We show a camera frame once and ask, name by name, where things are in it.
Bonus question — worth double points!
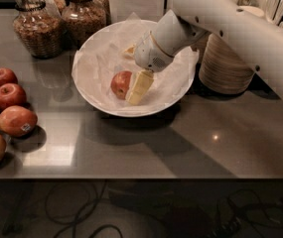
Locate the glass granola jar left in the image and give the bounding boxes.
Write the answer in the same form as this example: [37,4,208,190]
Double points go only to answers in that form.
[13,0,63,59]

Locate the glass granola jar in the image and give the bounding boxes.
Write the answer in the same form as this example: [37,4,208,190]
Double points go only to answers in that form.
[13,0,63,59]
[62,0,106,48]

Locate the red apple second row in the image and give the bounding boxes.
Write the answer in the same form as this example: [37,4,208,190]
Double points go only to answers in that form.
[0,83,27,110]

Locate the white paper liner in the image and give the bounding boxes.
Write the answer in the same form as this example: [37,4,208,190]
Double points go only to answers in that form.
[71,12,200,115]

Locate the white box behind bowl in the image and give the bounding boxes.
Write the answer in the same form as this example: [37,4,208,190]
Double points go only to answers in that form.
[109,0,165,23]

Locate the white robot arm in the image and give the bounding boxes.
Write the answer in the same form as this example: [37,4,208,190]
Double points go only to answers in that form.
[132,0,283,100]

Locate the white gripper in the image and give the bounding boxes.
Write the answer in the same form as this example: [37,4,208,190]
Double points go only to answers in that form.
[122,10,208,105]

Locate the red apple with sticker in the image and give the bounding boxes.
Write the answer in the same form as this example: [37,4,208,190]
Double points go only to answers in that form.
[0,105,38,137]

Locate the rear stack paper bowls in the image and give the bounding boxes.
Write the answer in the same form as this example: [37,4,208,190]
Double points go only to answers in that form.
[191,34,210,63]

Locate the glass granola jar right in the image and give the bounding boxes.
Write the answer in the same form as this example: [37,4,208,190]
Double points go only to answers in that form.
[62,0,106,48]

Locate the white bowl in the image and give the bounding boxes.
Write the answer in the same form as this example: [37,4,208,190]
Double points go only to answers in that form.
[71,19,197,118]

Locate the stack paper bowls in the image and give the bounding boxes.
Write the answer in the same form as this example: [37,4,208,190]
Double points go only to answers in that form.
[199,34,254,95]
[191,34,210,63]

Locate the black cable under table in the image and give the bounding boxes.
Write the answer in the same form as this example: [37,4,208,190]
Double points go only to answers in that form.
[44,179,125,238]

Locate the front stack paper bowls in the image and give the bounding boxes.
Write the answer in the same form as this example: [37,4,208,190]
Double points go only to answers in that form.
[199,34,254,95]

